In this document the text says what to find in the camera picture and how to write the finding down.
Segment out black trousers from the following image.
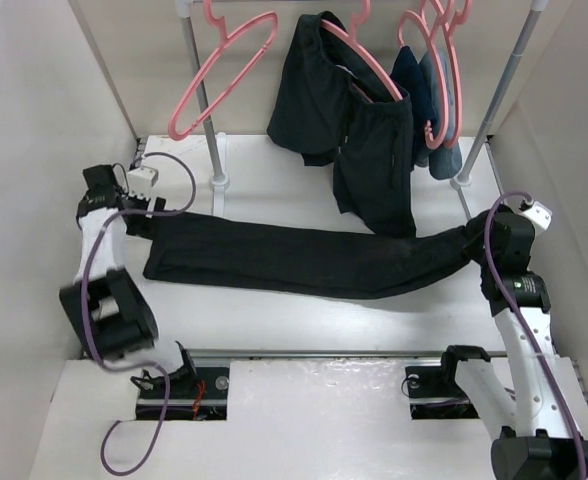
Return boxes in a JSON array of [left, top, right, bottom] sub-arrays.
[[142, 89, 483, 301]]

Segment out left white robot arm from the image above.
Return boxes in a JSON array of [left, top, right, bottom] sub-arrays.
[[59, 164, 165, 362]]

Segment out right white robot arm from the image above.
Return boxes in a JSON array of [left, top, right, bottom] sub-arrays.
[[436, 202, 588, 479]]

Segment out pink hanger with jeans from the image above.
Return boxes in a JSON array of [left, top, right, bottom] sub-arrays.
[[397, 1, 463, 150]]

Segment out pink hanger with shorts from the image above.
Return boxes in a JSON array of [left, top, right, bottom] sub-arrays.
[[321, 0, 403, 101]]

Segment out light blue hanging jeans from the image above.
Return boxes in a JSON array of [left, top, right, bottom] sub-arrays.
[[417, 49, 462, 180]]

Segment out grey clothes rack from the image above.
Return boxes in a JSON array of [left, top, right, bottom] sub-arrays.
[[167, 1, 548, 193]]

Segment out dark navy hanging garment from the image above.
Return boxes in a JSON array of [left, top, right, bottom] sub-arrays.
[[390, 46, 436, 167]]

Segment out hanging black shorts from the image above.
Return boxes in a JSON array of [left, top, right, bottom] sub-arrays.
[[266, 13, 418, 169]]

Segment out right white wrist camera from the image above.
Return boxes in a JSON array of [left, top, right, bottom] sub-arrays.
[[519, 200, 553, 236]]

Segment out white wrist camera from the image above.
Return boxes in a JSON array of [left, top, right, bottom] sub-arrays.
[[519, 200, 553, 236], [126, 166, 159, 200]]

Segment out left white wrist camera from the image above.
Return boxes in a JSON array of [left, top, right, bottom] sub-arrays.
[[126, 166, 159, 200]]

